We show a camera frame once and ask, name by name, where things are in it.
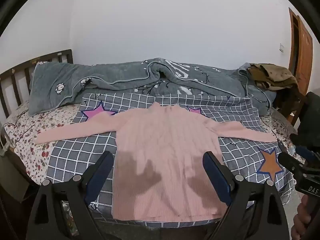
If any brown jacket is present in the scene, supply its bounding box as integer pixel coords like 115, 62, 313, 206
246, 63, 299, 90

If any wooden chair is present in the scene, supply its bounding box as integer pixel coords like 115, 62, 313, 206
272, 86, 309, 127

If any dark wooden headboard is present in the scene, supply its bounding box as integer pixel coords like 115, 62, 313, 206
0, 49, 74, 123

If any person's right hand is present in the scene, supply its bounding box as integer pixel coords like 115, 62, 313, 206
292, 197, 316, 240

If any dark green cloth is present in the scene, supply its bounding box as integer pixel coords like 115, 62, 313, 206
290, 92, 320, 153

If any grey checked star-print sheet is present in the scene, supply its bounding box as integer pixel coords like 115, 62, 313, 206
46, 92, 297, 227

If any floral bed sheet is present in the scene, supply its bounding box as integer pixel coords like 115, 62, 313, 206
4, 100, 298, 185

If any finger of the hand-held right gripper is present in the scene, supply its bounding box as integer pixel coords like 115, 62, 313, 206
277, 152, 310, 175
295, 145, 320, 164

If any pink knit sweater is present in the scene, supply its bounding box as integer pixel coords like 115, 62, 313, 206
36, 102, 277, 223

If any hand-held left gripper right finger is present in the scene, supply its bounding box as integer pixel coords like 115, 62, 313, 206
202, 151, 292, 240

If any wooden door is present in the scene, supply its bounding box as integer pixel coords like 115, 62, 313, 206
287, 7, 313, 80

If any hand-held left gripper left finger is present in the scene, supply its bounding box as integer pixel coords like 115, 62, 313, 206
26, 151, 114, 240

